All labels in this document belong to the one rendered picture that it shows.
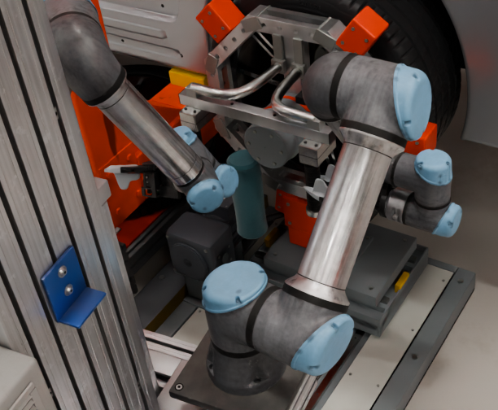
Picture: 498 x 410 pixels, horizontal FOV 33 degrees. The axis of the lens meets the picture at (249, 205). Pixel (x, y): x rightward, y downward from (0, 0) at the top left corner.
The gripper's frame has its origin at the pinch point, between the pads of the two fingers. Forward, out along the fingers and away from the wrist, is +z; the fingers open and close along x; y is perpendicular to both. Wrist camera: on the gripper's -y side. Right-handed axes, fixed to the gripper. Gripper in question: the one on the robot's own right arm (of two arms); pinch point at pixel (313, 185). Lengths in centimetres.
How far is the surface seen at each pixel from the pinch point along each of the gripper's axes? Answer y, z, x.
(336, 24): 28.6, 5.8, -24.5
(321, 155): 9.2, -2.5, -0.6
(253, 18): 28.5, 26.4, -20.2
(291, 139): 4.1, 11.1, -9.2
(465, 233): -84, -7, -88
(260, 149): 1.0, 18.4, -5.9
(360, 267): -61, 7, -35
